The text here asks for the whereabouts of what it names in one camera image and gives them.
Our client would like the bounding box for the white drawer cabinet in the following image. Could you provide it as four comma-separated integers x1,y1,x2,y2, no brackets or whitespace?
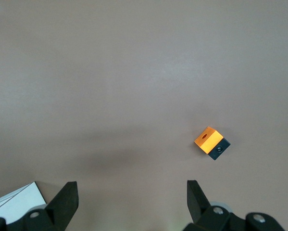
0,182,48,224

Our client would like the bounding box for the orange and black small block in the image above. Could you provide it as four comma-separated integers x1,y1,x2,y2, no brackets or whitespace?
194,126,231,161

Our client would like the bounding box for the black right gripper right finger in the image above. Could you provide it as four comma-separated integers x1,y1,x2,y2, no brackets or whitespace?
182,180,286,231

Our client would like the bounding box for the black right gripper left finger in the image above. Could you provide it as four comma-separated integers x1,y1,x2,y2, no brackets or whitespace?
0,181,80,231

